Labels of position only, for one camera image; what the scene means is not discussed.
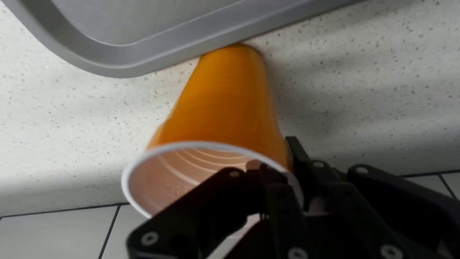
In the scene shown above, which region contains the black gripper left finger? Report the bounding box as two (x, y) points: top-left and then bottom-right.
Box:
(126, 164), (271, 259)

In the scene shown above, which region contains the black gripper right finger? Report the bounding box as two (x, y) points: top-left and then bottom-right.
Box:
(261, 135), (460, 259)

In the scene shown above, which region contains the orange plastic cup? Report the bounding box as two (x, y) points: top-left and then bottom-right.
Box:
(120, 42), (307, 220)

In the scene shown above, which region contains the grey plastic tray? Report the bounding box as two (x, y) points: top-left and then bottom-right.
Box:
(2, 0), (361, 79)

